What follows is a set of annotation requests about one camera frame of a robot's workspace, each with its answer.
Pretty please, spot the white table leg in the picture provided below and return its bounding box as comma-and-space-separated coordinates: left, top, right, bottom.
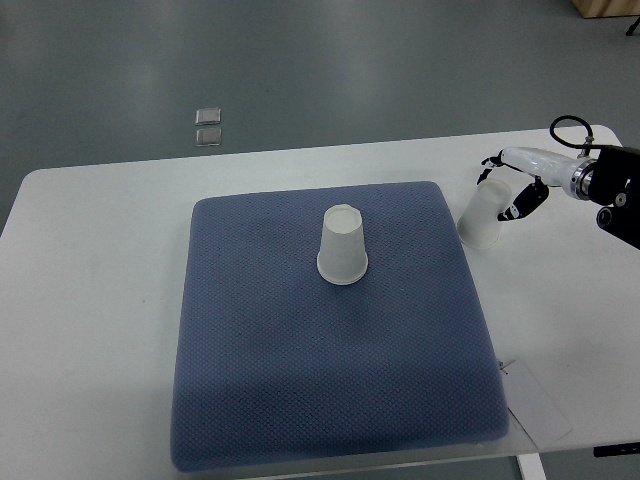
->
516, 454, 547, 480

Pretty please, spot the black table control panel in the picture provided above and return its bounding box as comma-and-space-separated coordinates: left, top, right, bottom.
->
593, 442, 640, 458

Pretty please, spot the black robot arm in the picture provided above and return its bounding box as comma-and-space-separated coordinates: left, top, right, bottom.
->
549, 115, 639, 249

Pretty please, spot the upper metal floor plate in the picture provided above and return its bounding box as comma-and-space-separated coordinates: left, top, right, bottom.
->
195, 107, 221, 125

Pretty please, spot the black tripod leg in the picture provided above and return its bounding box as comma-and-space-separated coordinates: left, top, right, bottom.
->
625, 17, 640, 36

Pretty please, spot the white paper tag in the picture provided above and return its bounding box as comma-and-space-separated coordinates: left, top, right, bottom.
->
501, 361, 572, 450

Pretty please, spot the white paper cup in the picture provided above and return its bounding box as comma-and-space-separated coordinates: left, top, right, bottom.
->
316, 204, 368, 286
456, 179, 512, 250

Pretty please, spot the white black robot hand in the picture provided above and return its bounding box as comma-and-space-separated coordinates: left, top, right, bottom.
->
477, 147, 596, 222

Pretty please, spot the wooden box corner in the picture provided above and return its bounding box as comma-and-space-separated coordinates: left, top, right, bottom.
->
571, 0, 639, 19

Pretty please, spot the blue textured cushion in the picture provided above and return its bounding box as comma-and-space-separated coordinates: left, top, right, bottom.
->
171, 181, 509, 472

